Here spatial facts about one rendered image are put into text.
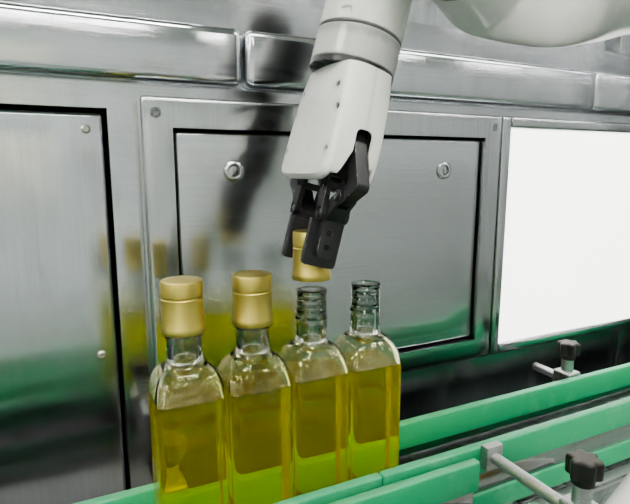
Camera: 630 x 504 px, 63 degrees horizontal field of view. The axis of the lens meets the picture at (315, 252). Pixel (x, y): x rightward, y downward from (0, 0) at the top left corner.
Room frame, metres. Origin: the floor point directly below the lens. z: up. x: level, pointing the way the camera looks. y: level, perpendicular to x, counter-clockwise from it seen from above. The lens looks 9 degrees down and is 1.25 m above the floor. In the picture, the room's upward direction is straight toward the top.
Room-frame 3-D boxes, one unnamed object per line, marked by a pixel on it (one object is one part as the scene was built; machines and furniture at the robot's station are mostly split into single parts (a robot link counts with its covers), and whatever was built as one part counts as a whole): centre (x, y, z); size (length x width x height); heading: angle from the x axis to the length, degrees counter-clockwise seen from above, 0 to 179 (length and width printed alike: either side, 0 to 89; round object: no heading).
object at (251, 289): (0.43, 0.05, 1.14); 0.04 x 0.04 x 0.04
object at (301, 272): (0.45, 0.00, 1.17); 0.04 x 0.04 x 0.04
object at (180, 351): (0.40, 0.11, 1.12); 0.03 x 0.03 x 0.05
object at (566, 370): (0.70, -0.35, 0.94); 0.07 x 0.04 x 0.13; 26
